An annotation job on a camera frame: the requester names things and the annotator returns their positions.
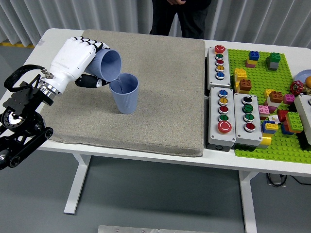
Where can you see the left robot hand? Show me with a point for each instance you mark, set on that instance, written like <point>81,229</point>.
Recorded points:
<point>70,60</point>

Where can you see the blue ribbed plastic cup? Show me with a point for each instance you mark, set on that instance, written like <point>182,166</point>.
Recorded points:
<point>109,64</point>
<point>126,102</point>

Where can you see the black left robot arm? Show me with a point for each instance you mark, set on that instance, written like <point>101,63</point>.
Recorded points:
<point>22,121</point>

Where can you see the grey-brown fabric mat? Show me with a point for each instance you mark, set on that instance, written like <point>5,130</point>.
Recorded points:
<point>158,97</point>

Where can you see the person's hand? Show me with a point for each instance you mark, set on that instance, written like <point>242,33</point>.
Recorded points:
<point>176,2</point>

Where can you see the white table leg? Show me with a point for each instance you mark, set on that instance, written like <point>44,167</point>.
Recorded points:
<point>76,184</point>
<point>247,201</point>

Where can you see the person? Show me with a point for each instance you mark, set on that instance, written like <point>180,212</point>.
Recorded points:
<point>192,19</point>

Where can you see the grey five-button control box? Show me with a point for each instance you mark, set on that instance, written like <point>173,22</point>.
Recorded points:
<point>224,63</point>
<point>230,114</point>

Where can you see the brown building block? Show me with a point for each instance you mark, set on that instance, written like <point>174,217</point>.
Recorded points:
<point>245,85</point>

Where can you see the white pleated curtain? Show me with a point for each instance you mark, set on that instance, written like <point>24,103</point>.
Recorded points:
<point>243,19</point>

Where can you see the blue yellow pink block stack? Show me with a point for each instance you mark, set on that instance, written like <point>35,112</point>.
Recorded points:
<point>253,57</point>

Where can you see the green studded building baseplate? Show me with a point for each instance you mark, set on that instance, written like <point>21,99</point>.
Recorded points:
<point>262,77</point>

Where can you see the pink building block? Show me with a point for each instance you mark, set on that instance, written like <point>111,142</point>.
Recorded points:
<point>263,110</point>

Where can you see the green grey block stack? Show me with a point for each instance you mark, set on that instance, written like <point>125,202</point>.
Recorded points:
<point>274,60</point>

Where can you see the brown yellow white block stack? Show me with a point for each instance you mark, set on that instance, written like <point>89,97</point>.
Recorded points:
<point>275,97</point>

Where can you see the translucent yellow building block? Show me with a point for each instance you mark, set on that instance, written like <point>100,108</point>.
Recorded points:
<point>265,141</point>

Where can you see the small white banana card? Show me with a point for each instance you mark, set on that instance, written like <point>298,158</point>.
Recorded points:
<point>273,118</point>

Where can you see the red building block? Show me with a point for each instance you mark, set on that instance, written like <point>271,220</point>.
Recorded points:
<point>282,115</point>

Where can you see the magenta building block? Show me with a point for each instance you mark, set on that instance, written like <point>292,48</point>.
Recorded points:
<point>289,99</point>

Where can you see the green orange block stack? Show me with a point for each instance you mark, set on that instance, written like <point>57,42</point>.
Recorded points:
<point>294,121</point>

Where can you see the light blue plate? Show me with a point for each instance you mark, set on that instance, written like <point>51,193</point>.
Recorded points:
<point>302,74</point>

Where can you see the white box with black base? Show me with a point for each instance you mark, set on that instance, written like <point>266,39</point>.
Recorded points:
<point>303,106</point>

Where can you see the orange toy fruit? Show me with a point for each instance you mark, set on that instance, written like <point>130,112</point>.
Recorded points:
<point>308,81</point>

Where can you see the grey selector switch control box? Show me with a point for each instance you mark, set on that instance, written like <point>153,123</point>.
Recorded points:
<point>255,136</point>

